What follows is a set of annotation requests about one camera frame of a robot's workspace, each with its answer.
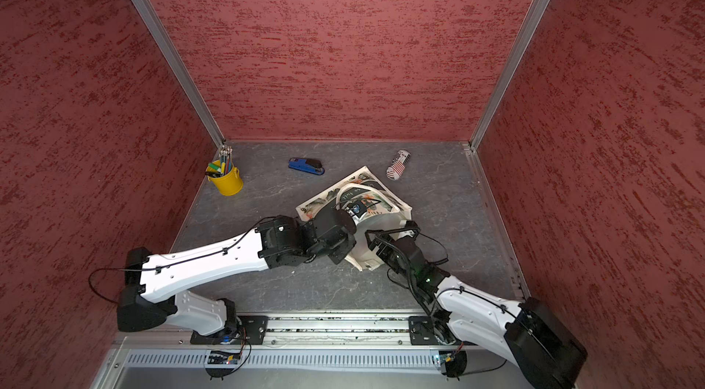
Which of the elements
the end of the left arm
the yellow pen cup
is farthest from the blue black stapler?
the end of the left arm

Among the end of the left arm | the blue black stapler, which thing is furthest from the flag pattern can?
the end of the left arm

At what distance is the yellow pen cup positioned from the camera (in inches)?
38.6

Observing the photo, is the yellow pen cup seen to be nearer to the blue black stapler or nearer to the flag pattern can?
the blue black stapler

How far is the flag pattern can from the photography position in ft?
3.56

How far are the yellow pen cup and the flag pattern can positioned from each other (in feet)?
1.95

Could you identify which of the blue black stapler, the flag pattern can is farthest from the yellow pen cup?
the flag pattern can

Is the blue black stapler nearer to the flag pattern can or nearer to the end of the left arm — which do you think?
the flag pattern can

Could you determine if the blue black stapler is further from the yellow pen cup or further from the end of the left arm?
the end of the left arm
